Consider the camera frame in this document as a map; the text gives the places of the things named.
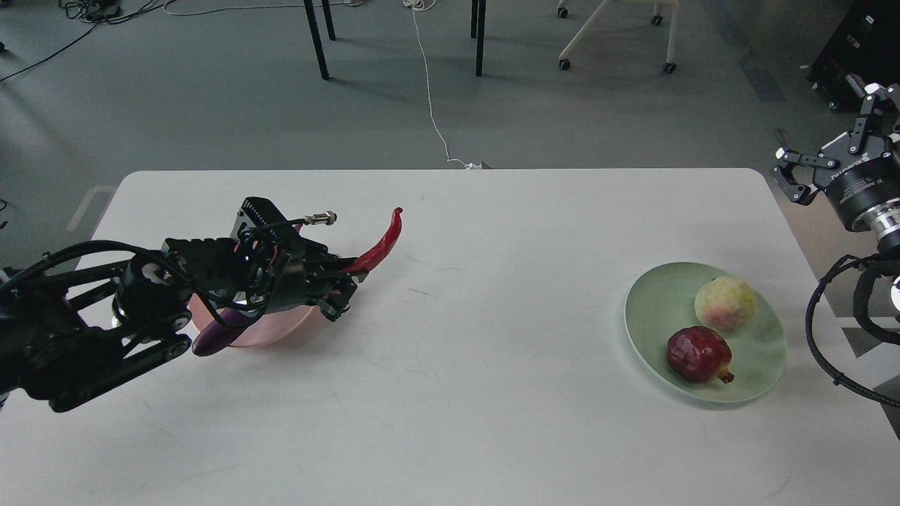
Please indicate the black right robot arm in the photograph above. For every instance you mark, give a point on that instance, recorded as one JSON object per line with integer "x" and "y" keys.
{"x": 797, "y": 175}

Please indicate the black equipment case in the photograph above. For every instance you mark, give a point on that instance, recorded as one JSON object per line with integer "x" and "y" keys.
{"x": 866, "y": 45}

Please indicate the black table legs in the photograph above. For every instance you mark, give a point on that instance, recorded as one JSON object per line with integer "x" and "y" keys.
{"x": 478, "y": 10}

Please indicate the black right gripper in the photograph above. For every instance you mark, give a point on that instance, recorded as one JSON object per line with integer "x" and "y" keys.
{"x": 861, "y": 186}

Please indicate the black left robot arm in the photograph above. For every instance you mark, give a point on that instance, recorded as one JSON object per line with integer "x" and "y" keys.
{"x": 84, "y": 320}

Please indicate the purple eggplant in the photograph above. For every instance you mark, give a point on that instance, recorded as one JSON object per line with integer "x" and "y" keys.
{"x": 231, "y": 308}

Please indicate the pink plate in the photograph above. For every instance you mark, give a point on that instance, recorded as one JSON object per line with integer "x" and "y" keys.
{"x": 271, "y": 328}

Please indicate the red pomegranate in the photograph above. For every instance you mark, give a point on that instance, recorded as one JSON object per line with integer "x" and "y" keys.
{"x": 699, "y": 354}

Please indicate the green plate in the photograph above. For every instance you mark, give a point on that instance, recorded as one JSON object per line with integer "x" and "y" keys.
{"x": 661, "y": 302}

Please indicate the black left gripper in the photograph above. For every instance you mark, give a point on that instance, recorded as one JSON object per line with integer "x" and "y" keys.
{"x": 287, "y": 270}

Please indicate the white rolling chair base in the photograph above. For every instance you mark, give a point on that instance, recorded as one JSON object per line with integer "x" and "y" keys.
{"x": 599, "y": 27}

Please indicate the red chili pepper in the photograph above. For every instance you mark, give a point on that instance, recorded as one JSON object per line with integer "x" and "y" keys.
{"x": 380, "y": 250}

